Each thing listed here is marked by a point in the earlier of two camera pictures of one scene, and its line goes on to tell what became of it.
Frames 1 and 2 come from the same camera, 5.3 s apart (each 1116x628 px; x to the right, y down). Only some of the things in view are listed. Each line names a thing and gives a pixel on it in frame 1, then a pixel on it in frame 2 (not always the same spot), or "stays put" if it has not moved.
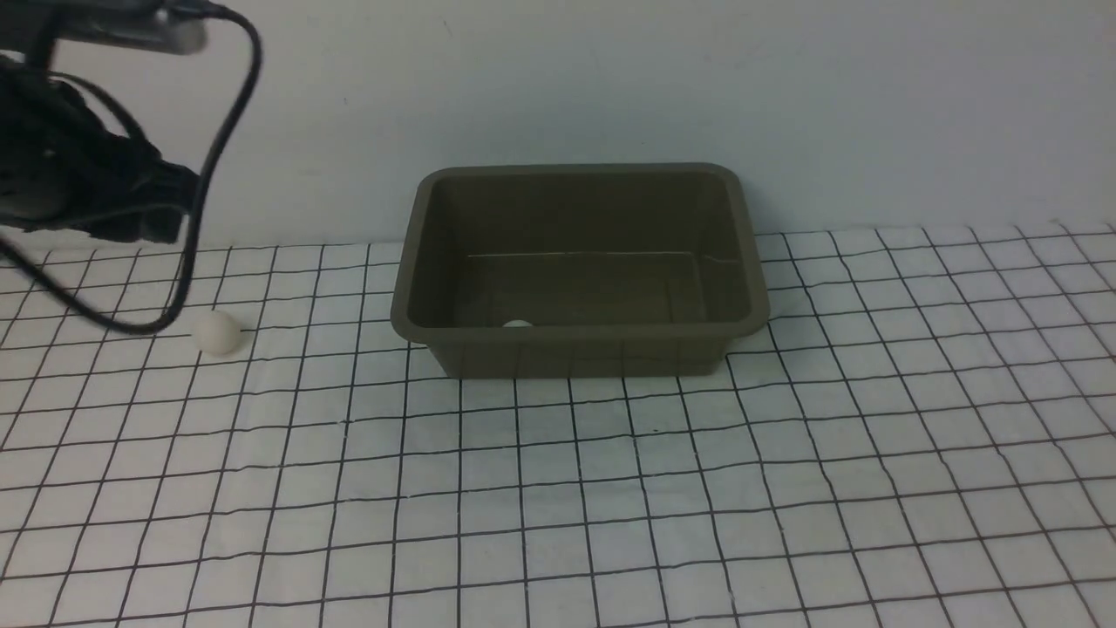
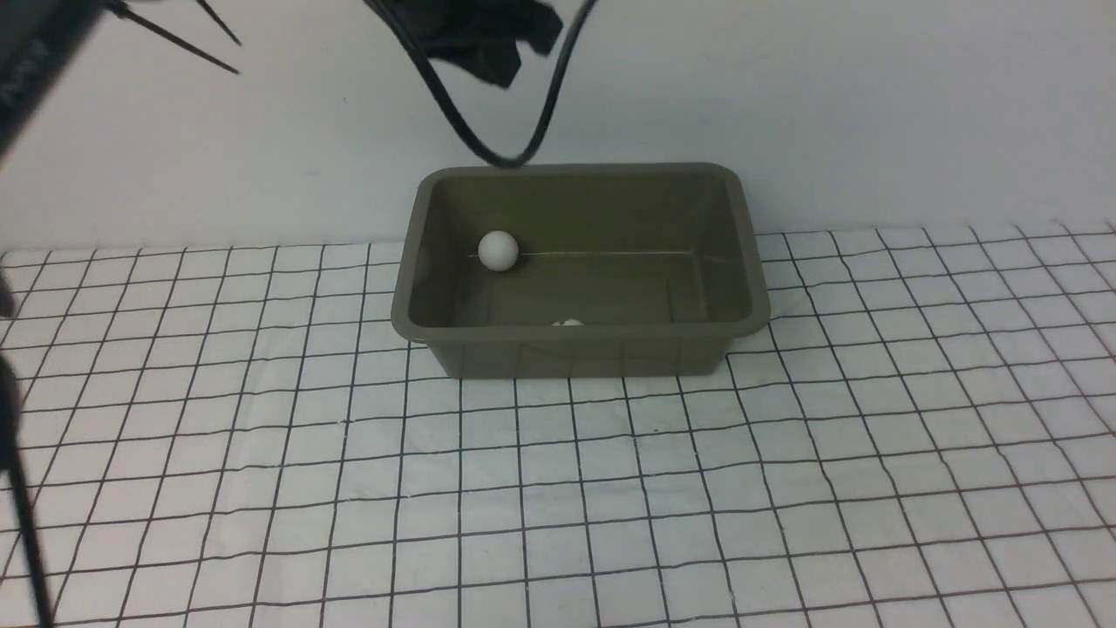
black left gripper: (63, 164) to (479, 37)
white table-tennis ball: (216, 332) to (498, 250)
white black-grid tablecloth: (917, 431) stays put
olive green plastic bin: (579, 269) stays put
